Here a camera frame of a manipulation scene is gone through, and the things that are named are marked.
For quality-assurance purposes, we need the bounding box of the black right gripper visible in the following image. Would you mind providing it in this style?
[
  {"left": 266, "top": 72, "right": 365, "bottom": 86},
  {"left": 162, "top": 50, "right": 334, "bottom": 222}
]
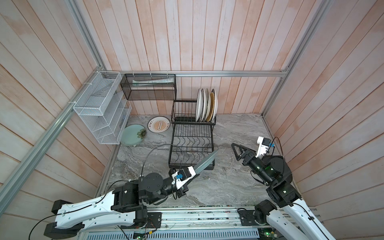
[{"left": 232, "top": 143, "right": 272, "bottom": 186}]

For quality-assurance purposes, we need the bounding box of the large grey-green plate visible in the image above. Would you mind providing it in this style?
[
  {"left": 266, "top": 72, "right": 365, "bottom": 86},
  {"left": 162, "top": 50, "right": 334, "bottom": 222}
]
[{"left": 193, "top": 151, "right": 218, "bottom": 175}]

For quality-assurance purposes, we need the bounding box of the yellow woven plate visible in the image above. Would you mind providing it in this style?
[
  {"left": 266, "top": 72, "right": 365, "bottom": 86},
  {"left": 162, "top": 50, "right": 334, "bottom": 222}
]
[{"left": 207, "top": 90, "right": 215, "bottom": 122}]

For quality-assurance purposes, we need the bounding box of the black wire dish rack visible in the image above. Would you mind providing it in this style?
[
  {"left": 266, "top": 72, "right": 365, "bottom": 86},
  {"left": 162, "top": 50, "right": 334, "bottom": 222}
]
[{"left": 168, "top": 100, "right": 216, "bottom": 169}]

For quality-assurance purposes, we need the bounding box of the white plate orange sunburst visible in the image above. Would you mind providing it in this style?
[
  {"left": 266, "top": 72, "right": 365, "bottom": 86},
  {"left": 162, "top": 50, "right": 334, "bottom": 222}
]
[
  {"left": 148, "top": 116, "right": 171, "bottom": 134},
  {"left": 200, "top": 89, "right": 207, "bottom": 122}
]

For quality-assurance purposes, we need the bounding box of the cream plate with berry sprigs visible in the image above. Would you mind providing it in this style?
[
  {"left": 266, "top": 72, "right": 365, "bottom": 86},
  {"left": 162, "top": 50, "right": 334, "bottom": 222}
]
[{"left": 205, "top": 89, "right": 211, "bottom": 122}]

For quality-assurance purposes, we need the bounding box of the white plate black ring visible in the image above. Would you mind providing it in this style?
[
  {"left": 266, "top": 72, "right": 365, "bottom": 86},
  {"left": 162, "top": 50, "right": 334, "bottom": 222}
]
[{"left": 194, "top": 88, "right": 202, "bottom": 123}]

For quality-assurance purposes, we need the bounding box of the white plate dark green rim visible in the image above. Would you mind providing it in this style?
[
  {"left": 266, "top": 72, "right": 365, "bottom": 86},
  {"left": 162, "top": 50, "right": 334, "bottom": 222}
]
[{"left": 211, "top": 89, "right": 218, "bottom": 122}]

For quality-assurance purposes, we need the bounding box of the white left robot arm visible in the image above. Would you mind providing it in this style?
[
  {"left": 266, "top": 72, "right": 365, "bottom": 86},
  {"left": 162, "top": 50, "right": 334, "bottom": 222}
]
[{"left": 44, "top": 167, "right": 199, "bottom": 240}]

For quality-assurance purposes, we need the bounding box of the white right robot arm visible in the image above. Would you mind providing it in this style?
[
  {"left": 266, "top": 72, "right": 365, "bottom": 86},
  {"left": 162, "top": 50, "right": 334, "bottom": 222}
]
[{"left": 231, "top": 143, "right": 334, "bottom": 240}]

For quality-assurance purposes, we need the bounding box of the pale green leaf plate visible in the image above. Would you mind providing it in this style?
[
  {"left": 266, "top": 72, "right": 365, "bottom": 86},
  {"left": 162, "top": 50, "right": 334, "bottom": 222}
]
[{"left": 121, "top": 124, "right": 147, "bottom": 146}]

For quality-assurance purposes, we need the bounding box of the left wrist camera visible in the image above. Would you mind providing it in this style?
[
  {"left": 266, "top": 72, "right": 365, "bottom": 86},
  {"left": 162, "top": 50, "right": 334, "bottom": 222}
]
[{"left": 172, "top": 170, "right": 193, "bottom": 190}]

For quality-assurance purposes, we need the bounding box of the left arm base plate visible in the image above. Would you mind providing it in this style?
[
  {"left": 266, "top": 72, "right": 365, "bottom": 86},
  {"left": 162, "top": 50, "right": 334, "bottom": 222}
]
[{"left": 144, "top": 212, "right": 162, "bottom": 229}]

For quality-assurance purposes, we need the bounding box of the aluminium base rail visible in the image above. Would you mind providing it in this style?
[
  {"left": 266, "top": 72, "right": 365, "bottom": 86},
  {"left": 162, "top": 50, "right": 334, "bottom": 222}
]
[{"left": 74, "top": 205, "right": 325, "bottom": 233}]

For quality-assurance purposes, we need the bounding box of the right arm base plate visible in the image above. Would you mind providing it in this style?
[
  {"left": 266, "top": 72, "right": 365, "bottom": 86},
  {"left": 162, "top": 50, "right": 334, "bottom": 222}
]
[{"left": 237, "top": 208, "right": 263, "bottom": 226}]

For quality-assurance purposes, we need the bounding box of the aluminium wall frame rail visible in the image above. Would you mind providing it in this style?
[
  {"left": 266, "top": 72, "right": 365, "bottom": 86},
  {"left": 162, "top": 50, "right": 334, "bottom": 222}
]
[{"left": 119, "top": 70, "right": 288, "bottom": 78}]

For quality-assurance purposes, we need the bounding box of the black mesh wall basket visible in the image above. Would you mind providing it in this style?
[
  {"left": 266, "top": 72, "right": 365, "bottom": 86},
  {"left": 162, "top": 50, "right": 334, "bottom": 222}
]
[{"left": 120, "top": 73, "right": 177, "bottom": 101}]

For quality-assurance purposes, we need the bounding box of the white mesh wall shelf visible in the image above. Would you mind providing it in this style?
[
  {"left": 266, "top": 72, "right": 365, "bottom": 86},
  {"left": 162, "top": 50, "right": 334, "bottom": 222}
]
[{"left": 74, "top": 71, "right": 132, "bottom": 145}]

